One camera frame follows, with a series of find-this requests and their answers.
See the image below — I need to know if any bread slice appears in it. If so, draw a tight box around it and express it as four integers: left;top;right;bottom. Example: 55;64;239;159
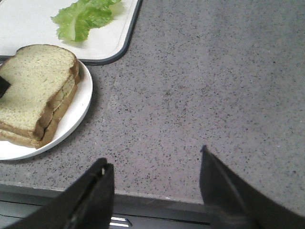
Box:
0;44;79;141
0;74;81;149

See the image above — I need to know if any green lettuce leaf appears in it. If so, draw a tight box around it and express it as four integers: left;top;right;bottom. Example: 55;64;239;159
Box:
51;0;119;42

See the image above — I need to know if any white cutting board black rim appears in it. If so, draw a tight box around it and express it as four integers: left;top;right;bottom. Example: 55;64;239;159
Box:
0;0;142;65

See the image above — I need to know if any white round plate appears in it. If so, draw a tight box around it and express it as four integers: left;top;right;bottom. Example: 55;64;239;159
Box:
0;62;93;161

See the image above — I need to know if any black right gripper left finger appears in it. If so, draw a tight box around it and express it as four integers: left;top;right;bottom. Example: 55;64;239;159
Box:
8;158;114;229

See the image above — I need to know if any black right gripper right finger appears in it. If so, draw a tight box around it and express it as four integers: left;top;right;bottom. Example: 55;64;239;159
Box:
200;145;305;229

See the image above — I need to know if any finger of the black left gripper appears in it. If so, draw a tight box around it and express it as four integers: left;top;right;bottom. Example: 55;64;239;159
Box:
0;76;11;98

